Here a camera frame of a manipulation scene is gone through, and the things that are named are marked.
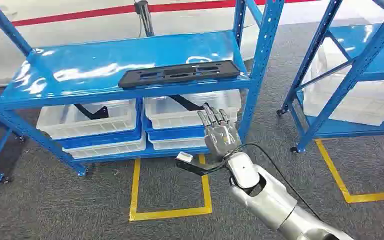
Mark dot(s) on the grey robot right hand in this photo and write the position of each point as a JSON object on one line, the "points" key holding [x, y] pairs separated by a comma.
{"points": [[220, 136]]}

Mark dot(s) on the black plastic panel with cutouts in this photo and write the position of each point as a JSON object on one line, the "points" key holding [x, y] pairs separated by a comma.
{"points": [[178, 73]]}

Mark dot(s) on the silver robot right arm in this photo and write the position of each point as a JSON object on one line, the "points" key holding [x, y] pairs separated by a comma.
{"points": [[268, 198]]}

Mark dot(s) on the clear plastic bin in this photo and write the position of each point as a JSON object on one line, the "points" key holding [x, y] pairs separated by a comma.
{"points": [[175, 143], [175, 117], [79, 127], [112, 149]]}

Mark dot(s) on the black long bar part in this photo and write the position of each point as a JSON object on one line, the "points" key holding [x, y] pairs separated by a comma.
{"points": [[187, 102]]}

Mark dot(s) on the large blue metal shelf rack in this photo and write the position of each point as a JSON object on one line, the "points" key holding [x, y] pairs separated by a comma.
{"points": [[112, 63]]}

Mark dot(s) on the black stand pole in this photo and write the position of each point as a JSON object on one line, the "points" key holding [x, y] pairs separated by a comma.
{"points": [[146, 18]]}

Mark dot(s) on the blue shelf rack with white bins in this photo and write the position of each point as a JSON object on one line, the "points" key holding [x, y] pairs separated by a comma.
{"points": [[361, 63]]}

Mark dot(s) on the wrist camera with black bracket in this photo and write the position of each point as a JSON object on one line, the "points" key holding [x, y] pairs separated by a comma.
{"points": [[184, 157]]}

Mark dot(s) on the black angled bracket part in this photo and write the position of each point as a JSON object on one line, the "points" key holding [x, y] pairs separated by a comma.
{"points": [[94, 114]]}

